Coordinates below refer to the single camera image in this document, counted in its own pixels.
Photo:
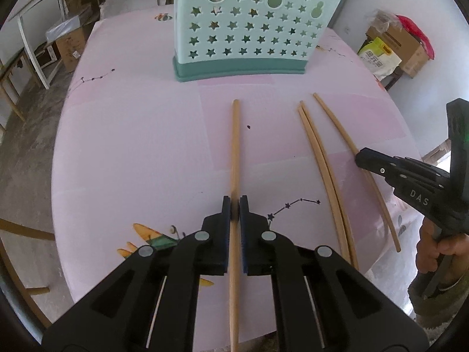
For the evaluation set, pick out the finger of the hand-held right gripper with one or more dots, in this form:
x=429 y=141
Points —
x=370 y=159

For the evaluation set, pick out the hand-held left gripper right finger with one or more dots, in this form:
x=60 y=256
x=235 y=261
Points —
x=244 y=249

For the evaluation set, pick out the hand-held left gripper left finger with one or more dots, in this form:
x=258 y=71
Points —
x=226 y=249

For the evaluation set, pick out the wooden chopstick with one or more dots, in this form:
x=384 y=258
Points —
x=235 y=146
x=309 y=117
x=302 y=117
x=331 y=116

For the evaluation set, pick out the green star-cut utensil holder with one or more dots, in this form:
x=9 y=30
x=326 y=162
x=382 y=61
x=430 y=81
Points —
x=238 y=71

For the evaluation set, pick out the person's right forearm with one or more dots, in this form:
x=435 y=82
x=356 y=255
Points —
x=439 y=308

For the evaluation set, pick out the person's right hand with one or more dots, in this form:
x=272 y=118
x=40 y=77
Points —
x=427 y=249

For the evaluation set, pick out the white and yellow rice bag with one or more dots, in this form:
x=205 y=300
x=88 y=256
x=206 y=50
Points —
x=377 y=60

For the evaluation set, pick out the brown cardboard box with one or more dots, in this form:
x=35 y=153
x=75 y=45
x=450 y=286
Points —
x=406 y=47
x=69 y=49

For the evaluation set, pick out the red plastic bag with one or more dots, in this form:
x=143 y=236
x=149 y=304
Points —
x=414 y=29

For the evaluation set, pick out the white toaster oven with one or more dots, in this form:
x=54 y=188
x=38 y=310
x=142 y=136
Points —
x=49 y=55

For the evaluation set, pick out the long white table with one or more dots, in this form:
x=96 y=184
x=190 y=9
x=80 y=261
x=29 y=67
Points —
x=34 y=58

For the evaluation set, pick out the silver wrapped box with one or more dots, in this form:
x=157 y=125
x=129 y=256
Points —
x=62 y=25

